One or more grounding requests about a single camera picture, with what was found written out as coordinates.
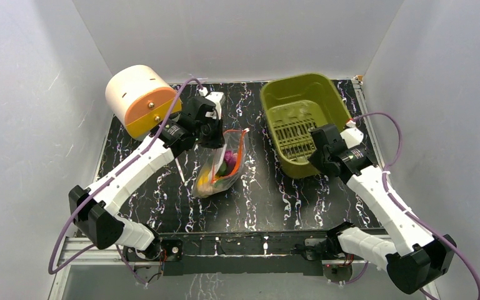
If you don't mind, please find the green white pen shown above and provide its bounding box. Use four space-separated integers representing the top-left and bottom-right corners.
176 159 186 184

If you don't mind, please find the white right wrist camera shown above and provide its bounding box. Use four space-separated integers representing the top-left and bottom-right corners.
340 127 364 149

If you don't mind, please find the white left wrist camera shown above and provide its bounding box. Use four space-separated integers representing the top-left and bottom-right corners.
204 91 225 120

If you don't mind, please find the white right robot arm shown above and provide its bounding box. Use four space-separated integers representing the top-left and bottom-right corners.
309 124 454 294

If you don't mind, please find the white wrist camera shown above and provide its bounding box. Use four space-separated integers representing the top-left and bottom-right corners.
204 91 225 120
340 127 364 149

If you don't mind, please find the olive green plastic basket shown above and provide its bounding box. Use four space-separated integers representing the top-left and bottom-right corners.
260 73 351 179

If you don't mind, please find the purple toy eggplant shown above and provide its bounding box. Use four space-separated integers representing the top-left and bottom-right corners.
230 152 243 174

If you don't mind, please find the yellow toy lemon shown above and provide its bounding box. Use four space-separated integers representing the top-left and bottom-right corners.
196 173 212 193

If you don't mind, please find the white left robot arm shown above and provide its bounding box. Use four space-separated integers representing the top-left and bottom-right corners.
69 92 225 260

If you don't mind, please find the white orange cylindrical drum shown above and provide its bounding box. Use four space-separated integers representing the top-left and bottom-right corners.
105 65 176 141

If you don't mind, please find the clear orange zip top bag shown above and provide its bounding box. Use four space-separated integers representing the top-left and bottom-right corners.
191 128 249 198

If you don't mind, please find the dark green toy avocado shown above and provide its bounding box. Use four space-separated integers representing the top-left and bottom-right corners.
216 162 228 177

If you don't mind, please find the pink toy onion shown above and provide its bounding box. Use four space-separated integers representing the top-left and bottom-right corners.
224 150 236 168

